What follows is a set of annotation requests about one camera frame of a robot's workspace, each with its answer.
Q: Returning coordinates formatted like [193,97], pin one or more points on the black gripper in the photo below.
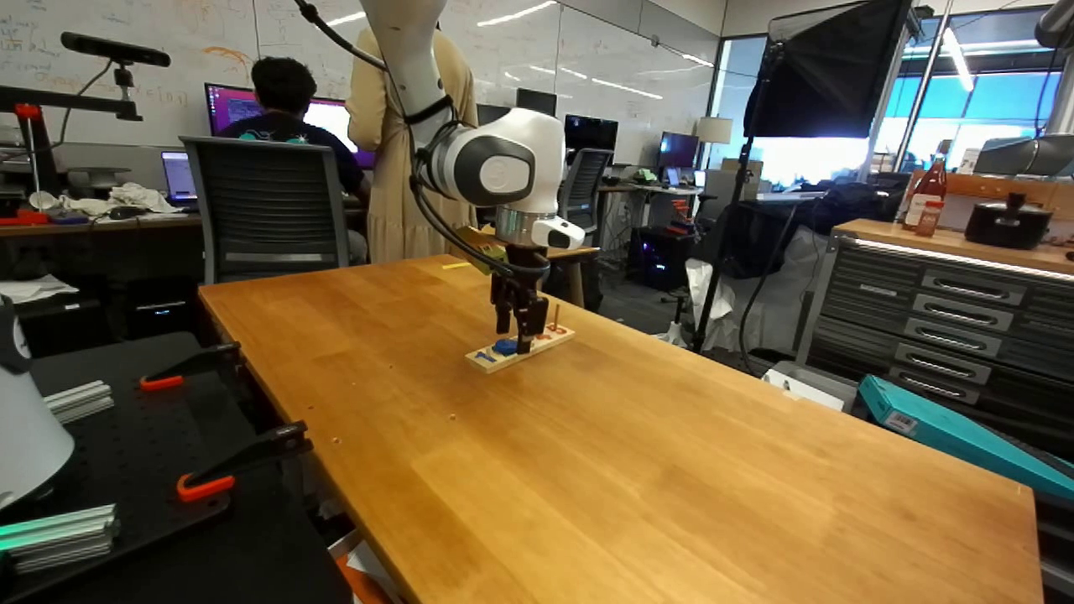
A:
[520,272]

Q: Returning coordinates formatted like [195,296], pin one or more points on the blue disk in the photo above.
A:
[508,346]

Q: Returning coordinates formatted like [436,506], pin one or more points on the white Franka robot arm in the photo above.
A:
[492,163]

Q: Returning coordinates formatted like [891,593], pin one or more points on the orange puzzle piece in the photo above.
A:
[554,329]

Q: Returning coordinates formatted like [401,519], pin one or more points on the white wooden puzzle board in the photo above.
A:
[492,357]

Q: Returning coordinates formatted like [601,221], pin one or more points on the beige dress on mannequin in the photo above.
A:
[386,188]

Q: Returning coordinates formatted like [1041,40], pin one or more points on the black computer monitor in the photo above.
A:
[591,134]

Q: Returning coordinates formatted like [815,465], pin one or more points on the black light stand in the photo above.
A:
[729,241]

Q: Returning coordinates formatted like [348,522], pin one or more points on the white table lamp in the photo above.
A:
[711,134]

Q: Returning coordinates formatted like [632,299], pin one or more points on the grey mesh office chair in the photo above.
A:
[267,211]

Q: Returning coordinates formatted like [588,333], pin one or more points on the white box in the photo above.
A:
[808,385]

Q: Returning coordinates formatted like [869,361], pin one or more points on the seated dark-haired person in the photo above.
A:
[285,106]

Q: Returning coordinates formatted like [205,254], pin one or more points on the monitor with purple screen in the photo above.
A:
[229,106]

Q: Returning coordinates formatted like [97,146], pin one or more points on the open laptop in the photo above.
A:
[178,175]

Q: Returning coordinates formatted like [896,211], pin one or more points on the black softbox light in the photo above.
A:
[832,72]

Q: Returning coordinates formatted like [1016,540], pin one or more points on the red bottle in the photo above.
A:
[928,202]

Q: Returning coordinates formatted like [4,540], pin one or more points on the grey drawer cabinet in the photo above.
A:
[950,321]

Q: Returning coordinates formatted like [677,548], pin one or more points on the silver aluminium extrusion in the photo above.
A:
[83,401]

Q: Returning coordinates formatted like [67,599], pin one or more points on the teal case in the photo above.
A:
[962,439]

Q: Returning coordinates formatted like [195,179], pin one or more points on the black pot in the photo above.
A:
[1009,224]

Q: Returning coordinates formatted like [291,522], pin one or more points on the greenish aluminium extrusion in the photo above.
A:
[60,536]

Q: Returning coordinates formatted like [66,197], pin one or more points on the white lamp shade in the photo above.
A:
[27,440]

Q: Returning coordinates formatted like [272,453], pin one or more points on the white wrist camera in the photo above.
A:
[558,233]

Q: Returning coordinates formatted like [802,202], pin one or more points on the black camera on stand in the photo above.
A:
[112,52]

